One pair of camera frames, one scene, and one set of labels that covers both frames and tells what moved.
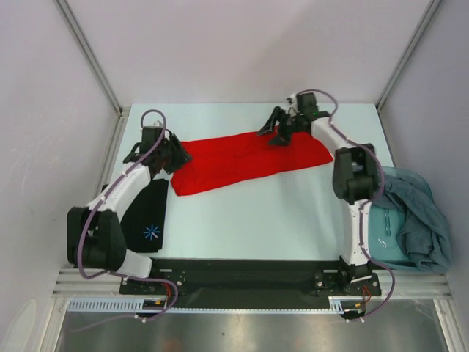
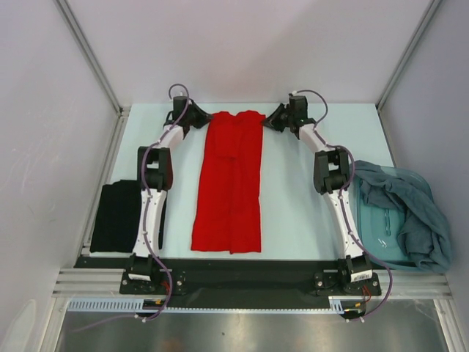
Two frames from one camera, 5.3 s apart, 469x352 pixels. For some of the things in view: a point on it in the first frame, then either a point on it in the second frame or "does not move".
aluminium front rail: x=410 y=283 does not move
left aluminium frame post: x=121 y=111 does not move
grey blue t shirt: x=423 y=233 does not move
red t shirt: x=218 y=160 -> x=227 y=213
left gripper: x=182 y=157 -> x=204 y=118
